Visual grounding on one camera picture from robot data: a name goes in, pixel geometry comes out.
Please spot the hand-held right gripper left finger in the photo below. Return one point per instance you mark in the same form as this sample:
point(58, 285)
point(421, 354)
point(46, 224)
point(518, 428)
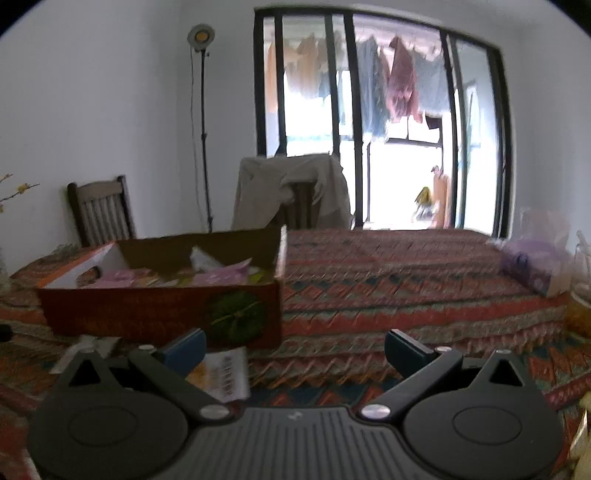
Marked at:
point(187, 348)

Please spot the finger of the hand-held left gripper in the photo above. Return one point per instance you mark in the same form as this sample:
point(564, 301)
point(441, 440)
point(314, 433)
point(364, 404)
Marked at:
point(4, 333)

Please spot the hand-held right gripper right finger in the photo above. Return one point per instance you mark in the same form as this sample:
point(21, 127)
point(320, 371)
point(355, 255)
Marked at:
point(401, 350)

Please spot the white and yellow snack packet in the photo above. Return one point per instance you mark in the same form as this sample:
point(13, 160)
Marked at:
point(226, 376)

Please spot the brown cardboard box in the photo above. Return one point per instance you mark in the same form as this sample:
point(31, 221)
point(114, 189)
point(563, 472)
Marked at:
point(138, 314)

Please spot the floral ceramic vase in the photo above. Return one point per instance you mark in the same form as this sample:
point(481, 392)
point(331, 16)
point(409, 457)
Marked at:
point(3, 277)

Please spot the crumpled grey snack packet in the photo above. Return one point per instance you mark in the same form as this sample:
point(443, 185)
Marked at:
point(92, 345)

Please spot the yellow flower branches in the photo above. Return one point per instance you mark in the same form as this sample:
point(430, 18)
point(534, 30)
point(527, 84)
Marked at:
point(21, 187)

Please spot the yellow balcony object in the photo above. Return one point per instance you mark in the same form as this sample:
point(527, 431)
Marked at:
point(422, 201)

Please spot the dark wooden chair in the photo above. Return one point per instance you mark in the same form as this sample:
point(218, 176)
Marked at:
point(101, 212)

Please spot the purple tissue pack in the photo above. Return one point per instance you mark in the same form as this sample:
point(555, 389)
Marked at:
point(531, 263)

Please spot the orange balcony cabinet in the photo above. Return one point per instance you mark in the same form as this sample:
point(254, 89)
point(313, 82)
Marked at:
point(441, 198)

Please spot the chair draped with cloth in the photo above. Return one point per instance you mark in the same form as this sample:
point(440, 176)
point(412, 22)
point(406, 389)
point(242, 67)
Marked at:
point(258, 189)

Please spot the cloth-covered wooden chair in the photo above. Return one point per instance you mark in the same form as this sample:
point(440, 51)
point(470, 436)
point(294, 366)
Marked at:
point(300, 207)

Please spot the amber glass jar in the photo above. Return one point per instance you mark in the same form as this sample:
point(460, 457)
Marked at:
point(581, 304)

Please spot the small black hanging cloth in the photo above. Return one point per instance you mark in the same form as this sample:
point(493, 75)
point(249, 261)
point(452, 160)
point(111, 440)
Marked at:
point(433, 121)

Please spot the black light stand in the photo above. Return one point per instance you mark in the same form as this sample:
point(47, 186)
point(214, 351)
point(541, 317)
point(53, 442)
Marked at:
point(203, 115)

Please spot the blue hanging garment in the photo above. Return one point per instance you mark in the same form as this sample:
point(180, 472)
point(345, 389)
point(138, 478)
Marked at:
point(369, 87)

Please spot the maroon hanging shirt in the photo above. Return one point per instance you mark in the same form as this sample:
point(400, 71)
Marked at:
point(401, 83)

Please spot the grey-blue hanging shirt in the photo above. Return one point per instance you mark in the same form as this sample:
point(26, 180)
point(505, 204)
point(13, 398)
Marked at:
point(434, 83)

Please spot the beige hanging shirt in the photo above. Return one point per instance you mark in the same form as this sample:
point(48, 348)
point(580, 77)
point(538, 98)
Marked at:
point(307, 64)

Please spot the black sliding door frame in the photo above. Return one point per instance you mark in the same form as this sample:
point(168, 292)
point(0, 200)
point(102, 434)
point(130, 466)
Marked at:
point(356, 115)

